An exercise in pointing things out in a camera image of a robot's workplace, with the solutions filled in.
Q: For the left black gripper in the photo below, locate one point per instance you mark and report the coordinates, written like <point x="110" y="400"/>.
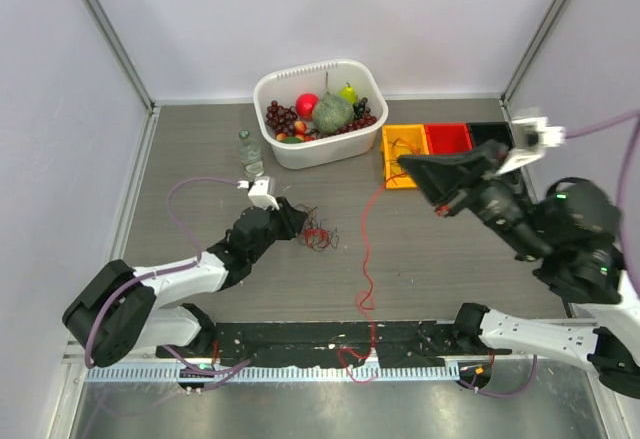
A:
<point x="289" y="230"/>

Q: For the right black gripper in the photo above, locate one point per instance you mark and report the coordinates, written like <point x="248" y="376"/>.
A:
<point x="438" y="176"/>

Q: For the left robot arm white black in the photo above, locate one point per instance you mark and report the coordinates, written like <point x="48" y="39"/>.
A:
<point x="124" y="309"/>

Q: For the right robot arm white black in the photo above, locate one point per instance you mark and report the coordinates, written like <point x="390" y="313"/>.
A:
<point x="571" y="233"/>

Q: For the red storage bin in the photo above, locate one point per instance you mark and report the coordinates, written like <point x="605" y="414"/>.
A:
<point x="449" y="138"/>

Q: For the black storage bin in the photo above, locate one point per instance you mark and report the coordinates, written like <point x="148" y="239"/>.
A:
<point x="481" y="132"/>

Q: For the yellow storage bin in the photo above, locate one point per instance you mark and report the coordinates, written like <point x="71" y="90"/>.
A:
<point x="399" y="140"/>

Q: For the clear glass bottle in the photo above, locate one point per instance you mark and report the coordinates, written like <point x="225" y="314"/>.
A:
<point x="250" y="155"/>

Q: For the small peaches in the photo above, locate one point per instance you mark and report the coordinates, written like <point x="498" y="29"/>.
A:
<point x="294" y="131"/>

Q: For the red cherry bunch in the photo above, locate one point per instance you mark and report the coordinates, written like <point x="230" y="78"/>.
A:
<point x="359" y="122"/>

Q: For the dark red grape bunch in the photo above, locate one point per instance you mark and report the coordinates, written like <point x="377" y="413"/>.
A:
<point x="276" y="112"/>

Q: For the dark purple grape bunch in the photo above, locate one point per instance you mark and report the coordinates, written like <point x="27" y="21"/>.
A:
<point x="361" y="109"/>

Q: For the white plastic basket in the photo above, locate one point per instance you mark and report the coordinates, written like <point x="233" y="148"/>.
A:
<point x="321" y="78"/>

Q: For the green netted melon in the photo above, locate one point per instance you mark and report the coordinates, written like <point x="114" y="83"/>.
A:
<point x="331" y="113"/>

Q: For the red pomegranate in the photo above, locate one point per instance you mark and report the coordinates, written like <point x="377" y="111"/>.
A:
<point x="305" y="105"/>

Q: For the green pear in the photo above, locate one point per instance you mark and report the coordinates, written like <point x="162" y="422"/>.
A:
<point x="349" y="94"/>

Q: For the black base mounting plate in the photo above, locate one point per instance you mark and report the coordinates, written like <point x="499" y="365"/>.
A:
<point x="398" y="344"/>

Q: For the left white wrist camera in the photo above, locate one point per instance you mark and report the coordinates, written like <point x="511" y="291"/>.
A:
<point x="261" y="193"/>

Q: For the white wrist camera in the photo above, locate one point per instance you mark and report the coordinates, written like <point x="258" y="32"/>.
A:
<point x="261" y="193"/>
<point x="533" y="135"/>

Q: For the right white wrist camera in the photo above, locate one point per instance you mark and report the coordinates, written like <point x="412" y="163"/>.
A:
<point x="533" y="135"/>

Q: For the white slotted cable duct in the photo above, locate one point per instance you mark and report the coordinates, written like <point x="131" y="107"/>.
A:
<point x="167" y="372"/>

